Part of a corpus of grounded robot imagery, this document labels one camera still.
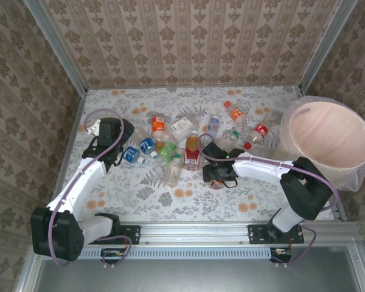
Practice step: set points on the aluminium back rail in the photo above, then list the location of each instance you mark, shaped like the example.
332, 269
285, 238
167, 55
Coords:
200, 87

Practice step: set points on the red label cola bottle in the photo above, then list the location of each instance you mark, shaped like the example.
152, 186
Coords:
260, 131

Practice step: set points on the orange label juice bottle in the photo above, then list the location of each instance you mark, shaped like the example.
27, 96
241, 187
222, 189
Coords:
158, 125

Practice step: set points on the aluminium mounting rail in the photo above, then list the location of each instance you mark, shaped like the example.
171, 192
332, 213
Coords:
194, 232

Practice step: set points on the grey metal sheet panel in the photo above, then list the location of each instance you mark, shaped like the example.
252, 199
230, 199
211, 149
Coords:
200, 276

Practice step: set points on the blue label water bottle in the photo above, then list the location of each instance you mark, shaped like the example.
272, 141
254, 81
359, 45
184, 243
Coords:
147, 146
130, 154

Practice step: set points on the small clear plastic bottle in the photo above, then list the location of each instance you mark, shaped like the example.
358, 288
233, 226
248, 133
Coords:
216, 185

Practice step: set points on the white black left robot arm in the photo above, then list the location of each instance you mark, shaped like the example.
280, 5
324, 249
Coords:
79, 188

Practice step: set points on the floral patterned table cover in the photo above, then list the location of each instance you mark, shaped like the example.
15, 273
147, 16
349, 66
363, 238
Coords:
200, 210

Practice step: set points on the clear bottle with orange cap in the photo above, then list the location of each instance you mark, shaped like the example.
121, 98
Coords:
237, 114

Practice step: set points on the clear bottle with green cap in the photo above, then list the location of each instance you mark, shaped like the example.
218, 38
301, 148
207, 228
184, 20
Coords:
234, 135

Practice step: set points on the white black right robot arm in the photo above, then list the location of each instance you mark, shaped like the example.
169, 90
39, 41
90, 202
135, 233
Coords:
261, 170

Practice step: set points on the white carton box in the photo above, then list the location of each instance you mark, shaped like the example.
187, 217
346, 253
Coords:
182, 125

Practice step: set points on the green label plastic bottle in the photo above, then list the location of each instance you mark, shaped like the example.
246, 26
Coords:
167, 150

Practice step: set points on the clear bottle with white cap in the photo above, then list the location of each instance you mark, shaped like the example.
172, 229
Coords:
172, 171

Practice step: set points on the red label tea bottle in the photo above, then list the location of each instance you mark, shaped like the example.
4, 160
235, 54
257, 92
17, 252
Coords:
192, 155

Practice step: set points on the aluminium frame post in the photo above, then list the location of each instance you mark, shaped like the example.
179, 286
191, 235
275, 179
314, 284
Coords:
61, 51
322, 48

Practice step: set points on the pale blue water bottle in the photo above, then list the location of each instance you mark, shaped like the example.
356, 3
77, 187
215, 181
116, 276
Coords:
213, 126

